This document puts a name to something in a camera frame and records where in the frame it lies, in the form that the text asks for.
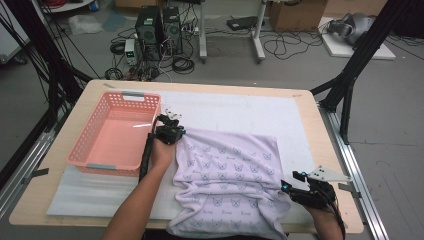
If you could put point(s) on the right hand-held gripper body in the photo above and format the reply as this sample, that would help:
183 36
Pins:
313 196

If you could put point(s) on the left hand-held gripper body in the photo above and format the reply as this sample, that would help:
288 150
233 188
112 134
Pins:
170 130

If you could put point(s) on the lilac printed cloth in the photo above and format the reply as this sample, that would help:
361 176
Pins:
230 173

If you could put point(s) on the pink plastic basket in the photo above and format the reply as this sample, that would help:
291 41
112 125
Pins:
113 146

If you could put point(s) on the person's right hand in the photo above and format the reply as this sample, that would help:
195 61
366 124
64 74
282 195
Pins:
325 215

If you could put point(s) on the person's left hand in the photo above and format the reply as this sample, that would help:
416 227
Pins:
163 155

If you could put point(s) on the white grid mat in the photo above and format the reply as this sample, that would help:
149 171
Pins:
233 110

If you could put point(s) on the white bench power supply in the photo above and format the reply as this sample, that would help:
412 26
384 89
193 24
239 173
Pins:
130 51

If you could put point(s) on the black computer tower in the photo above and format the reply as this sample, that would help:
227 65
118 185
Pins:
146 30
171 30

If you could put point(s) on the black flat device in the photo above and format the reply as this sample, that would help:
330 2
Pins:
243 22

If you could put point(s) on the white floor board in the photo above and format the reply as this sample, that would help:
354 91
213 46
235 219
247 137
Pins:
340 48

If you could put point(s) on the clear plastic bag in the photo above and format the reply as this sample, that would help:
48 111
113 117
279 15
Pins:
83 25

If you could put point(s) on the grey rounded machine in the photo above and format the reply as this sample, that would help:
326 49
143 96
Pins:
356 26

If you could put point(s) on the brown cardboard box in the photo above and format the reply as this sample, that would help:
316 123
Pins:
296 15

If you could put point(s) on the grey metal bracket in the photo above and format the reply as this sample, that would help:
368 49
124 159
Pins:
350 189
40 172

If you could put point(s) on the aluminium rail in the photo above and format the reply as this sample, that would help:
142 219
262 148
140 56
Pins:
20 176
353 160

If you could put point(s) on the white metal desk frame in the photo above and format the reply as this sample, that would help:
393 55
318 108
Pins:
202 33

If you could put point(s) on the black metal frame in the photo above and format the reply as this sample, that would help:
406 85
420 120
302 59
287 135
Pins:
366 43
43 43

